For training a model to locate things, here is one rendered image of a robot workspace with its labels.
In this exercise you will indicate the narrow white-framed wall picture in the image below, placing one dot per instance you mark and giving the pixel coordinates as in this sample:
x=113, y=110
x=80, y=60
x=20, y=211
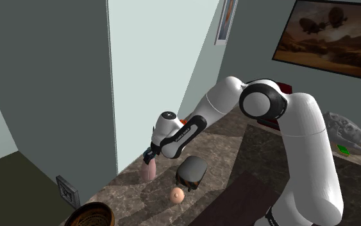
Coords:
x=226, y=22

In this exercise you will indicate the grey rough sculpture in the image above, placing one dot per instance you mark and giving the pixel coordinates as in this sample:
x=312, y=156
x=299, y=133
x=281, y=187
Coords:
x=349, y=131

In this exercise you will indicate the green flat block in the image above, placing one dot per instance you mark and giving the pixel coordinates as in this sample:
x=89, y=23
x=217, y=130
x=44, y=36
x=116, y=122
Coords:
x=343, y=150

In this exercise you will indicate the small orange thing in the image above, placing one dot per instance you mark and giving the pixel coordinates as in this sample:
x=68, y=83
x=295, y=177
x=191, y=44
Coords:
x=183, y=121

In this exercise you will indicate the grey picture frame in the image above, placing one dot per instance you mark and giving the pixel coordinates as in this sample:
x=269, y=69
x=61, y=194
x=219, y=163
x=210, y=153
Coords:
x=68, y=192

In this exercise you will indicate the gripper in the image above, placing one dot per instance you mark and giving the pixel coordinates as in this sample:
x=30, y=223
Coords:
x=150, y=155

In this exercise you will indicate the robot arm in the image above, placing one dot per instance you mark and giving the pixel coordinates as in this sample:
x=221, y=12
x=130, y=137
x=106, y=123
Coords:
x=305, y=150

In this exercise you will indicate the peach round ball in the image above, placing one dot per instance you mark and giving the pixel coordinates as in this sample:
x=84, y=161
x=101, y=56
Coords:
x=177, y=196

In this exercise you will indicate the brown woven bowl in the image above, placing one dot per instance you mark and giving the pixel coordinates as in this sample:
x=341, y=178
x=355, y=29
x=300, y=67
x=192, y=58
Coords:
x=90, y=216

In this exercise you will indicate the brown landscape wall picture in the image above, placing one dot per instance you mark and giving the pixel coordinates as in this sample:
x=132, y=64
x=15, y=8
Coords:
x=328, y=37

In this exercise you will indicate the pink bottle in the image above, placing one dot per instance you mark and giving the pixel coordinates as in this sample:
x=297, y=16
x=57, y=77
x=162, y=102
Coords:
x=148, y=172

